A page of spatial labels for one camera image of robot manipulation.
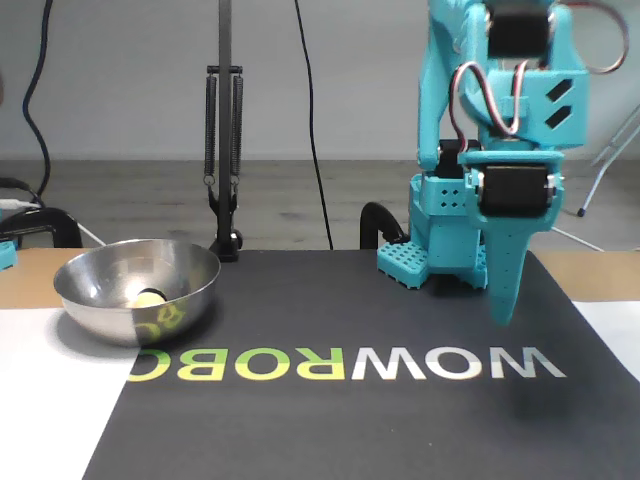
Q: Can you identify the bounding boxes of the teal gripper with servo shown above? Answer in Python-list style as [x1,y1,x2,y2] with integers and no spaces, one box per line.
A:
[457,148,567,327]

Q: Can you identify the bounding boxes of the small orange ball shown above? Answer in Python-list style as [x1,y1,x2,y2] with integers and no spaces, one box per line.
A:
[130,286,167,308]

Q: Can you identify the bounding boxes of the round metal bowl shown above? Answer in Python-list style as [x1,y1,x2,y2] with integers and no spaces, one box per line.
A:
[53,238,222,349]

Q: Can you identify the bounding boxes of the white folding stand legs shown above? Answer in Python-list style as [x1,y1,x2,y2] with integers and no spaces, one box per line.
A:
[564,102,640,219]

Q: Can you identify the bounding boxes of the black C-clamp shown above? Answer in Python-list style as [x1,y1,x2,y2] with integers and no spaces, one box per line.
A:
[0,208,84,250]
[360,201,404,251]

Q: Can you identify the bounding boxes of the black WOWROBO mat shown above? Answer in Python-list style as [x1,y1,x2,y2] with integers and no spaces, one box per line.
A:
[82,248,640,480]

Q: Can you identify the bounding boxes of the black clamp right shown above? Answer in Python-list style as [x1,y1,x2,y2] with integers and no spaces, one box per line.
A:
[202,0,246,264]

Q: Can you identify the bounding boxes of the white sheet under mat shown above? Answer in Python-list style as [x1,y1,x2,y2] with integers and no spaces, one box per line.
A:
[0,299,640,480]

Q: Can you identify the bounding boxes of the small teal printed piece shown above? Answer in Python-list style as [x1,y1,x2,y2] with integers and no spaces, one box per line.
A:
[0,238,20,272]

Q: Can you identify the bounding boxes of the white cable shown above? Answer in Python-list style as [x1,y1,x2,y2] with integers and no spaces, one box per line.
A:
[549,225,604,251]
[0,198,107,247]

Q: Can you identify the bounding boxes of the red white black servo wire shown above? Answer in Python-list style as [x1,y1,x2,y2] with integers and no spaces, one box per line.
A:
[452,62,529,151]
[567,0,630,74]

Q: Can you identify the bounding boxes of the thin black cable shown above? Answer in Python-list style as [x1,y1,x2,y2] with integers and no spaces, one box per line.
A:
[294,0,335,251]

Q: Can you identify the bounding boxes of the black cable with plug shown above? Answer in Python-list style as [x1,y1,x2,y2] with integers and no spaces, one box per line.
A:
[0,177,46,209]

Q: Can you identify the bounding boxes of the thick black hanging cable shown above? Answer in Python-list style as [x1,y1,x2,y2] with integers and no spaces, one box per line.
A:
[22,0,54,201]

